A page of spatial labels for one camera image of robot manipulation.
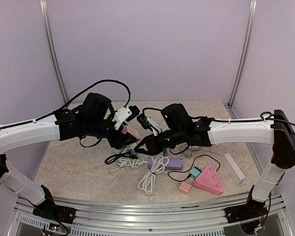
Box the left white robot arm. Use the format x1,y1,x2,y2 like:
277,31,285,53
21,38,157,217
0,93,140,219

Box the pink small plug adapter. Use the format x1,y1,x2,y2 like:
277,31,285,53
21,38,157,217
122,125,141,141

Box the white power cords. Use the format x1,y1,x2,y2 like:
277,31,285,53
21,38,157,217
113,149,148,170

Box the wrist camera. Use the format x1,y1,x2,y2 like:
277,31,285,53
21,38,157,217
136,114,160,136
113,105,140,130

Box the aluminium corner post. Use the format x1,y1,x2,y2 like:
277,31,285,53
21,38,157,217
39,0,69,104
227,0,258,109

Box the pink triangular power strip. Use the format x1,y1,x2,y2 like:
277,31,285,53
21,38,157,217
193,163,224,195

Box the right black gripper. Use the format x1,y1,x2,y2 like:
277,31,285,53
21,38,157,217
134,126,185,156

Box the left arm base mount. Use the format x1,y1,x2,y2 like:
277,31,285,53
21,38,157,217
33,205,77,224

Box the purple power strip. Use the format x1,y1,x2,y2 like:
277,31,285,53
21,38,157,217
147,157,183,171

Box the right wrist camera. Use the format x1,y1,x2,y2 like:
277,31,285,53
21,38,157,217
136,114,160,136

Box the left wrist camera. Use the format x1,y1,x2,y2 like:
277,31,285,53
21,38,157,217
113,105,140,130

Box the black usb cable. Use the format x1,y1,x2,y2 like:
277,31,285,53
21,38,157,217
167,154,222,183

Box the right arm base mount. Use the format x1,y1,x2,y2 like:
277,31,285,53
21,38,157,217
224,204,267,224

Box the light blue small plug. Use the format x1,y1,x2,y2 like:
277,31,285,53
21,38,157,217
126,148,133,153

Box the left aluminium corner post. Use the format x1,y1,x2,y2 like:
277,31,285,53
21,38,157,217
39,0,69,104

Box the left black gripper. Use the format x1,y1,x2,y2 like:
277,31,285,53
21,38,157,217
84,113,137,148

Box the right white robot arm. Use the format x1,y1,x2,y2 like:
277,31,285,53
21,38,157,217
134,103,295,218

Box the aluminium front frame rail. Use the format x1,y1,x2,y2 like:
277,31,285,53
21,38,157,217
13,194,293,236

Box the right aluminium corner post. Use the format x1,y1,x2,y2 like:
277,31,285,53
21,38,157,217
227,0,258,109

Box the white teal strip cord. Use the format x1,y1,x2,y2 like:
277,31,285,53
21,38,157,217
137,152,170,195

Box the white power strip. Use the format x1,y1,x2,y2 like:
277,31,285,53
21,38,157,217
222,153,245,185

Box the teal plug adapter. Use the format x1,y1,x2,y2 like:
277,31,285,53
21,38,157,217
188,166,202,179

